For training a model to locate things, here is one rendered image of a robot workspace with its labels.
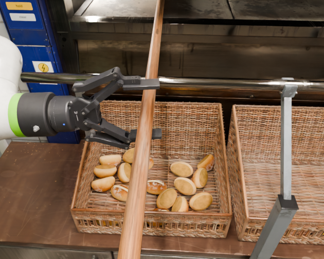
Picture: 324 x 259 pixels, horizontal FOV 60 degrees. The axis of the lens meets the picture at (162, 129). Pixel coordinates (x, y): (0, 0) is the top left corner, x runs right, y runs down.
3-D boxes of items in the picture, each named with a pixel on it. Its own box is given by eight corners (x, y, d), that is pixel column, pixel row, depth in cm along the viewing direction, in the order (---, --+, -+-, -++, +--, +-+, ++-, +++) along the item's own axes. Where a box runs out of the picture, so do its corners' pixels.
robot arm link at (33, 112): (25, 148, 57) (9, 111, 52) (43, 115, 67) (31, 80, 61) (55, 147, 57) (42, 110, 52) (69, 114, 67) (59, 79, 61)
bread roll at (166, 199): (182, 196, 112) (177, 200, 116) (171, 183, 113) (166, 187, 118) (165, 212, 106) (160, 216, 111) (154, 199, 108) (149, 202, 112)
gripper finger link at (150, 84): (124, 82, 56) (124, 79, 56) (159, 81, 56) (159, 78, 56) (123, 90, 54) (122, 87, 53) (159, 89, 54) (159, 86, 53)
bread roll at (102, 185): (114, 174, 116) (117, 188, 115) (113, 175, 122) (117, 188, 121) (89, 181, 113) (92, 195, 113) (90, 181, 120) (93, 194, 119)
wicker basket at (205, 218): (101, 143, 141) (92, 98, 123) (214, 146, 140) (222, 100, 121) (75, 235, 105) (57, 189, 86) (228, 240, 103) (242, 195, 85)
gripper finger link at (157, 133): (129, 137, 61) (129, 140, 62) (161, 136, 61) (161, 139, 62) (130, 129, 63) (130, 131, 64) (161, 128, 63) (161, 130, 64)
